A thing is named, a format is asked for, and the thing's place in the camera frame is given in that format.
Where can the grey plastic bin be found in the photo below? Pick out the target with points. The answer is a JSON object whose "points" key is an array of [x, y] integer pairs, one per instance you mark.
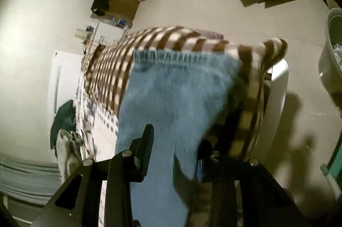
{"points": [[331, 52]]}

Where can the cardboard box with dark cloth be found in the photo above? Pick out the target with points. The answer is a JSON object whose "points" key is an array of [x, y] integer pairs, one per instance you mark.
{"points": [[116, 4]]}

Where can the light blue pants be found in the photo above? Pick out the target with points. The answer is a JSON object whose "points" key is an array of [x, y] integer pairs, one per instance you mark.
{"points": [[171, 120]]}

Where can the grey crumpled cloth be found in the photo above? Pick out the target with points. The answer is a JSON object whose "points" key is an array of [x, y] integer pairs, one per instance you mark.
{"points": [[70, 151]]}

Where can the blue patterned white cloth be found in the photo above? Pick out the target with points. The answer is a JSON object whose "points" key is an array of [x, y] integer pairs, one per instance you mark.
{"points": [[93, 120]]}

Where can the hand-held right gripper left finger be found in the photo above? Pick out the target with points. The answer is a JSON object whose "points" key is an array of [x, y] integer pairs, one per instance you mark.
{"points": [[145, 156]]}

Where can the dark green cloth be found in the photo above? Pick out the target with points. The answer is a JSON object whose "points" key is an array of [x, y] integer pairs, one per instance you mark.
{"points": [[64, 120]]}

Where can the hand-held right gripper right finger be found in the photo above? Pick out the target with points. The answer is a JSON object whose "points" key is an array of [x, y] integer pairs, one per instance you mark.
{"points": [[199, 171]]}

